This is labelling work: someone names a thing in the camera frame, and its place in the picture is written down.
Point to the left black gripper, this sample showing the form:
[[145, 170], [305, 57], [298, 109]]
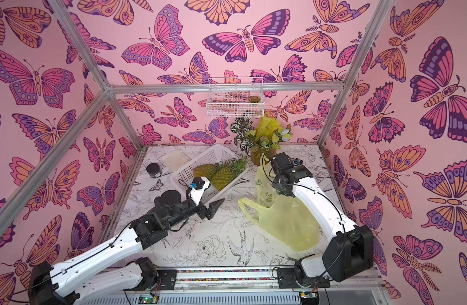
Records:
[[212, 209]]

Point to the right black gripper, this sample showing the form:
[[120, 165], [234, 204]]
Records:
[[277, 164]]

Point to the pineapple nearer basket front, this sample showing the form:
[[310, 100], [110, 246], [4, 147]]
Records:
[[228, 172]]

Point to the pineapple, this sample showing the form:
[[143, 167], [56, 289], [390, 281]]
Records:
[[206, 170]]

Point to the yellow-green plastic bag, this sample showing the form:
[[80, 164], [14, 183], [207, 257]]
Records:
[[287, 219]]

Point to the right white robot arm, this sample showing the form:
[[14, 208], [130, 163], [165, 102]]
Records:
[[350, 248]]

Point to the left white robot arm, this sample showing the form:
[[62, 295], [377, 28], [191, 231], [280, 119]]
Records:
[[86, 276]]

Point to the potted plant with yellow-green leaves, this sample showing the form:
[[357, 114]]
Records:
[[261, 142]]

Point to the white perforated plastic basket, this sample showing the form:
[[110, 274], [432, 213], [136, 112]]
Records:
[[183, 177]]

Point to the beige cloth pad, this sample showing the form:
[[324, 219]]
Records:
[[176, 159]]

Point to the small black round jar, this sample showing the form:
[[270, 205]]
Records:
[[154, 170]]

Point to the aluminium front rail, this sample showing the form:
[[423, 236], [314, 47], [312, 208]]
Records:
[[252, 285]]

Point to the small plant in wire basket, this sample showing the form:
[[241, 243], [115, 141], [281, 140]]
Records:
[[254, 99]]

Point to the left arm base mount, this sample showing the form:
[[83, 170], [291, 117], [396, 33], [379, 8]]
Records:
[[158, 280]]

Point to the white wire wall basket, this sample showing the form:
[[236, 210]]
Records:
[[228, 96]]

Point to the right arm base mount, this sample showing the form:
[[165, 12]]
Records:
[[293, 277]]

